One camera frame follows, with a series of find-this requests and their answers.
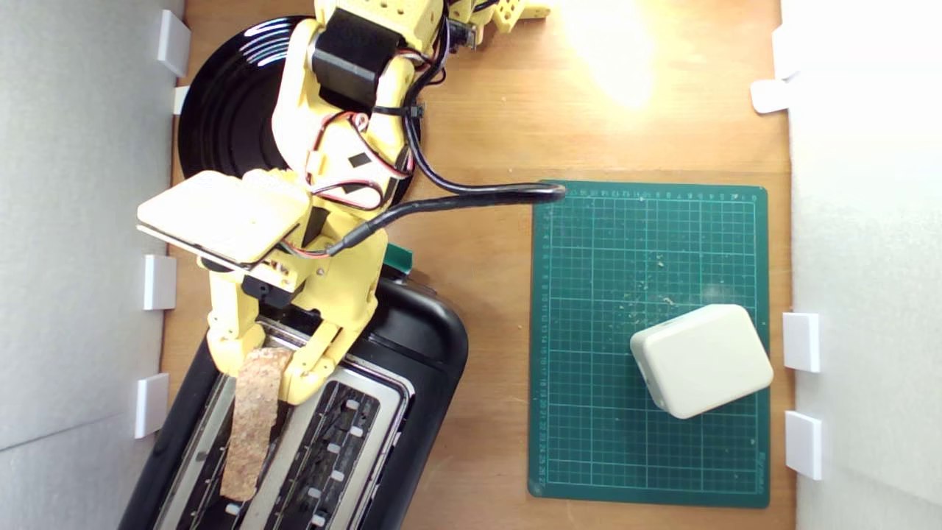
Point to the brown bread slice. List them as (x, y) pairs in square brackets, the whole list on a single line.
[(254, 427)]

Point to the green toaster lever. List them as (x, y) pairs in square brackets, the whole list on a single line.
[(399, 258)]

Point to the black two-slot toaster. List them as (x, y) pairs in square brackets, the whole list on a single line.
[(419, 346)]

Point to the black round plate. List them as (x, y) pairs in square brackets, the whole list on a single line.
[(228, 110)]

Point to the green cutting mat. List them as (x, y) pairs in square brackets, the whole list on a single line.
[(589, 405)]

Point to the white rounded block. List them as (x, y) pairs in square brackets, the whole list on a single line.
[(699, 361)]

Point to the white wall clip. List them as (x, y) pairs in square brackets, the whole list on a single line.
[(801, 342), (769, 96), (174, 43), (804, 445), (160, 283), (151, 405), (181, 100)]

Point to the yellow wrist camera box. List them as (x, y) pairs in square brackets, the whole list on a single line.
[(221, 213)]

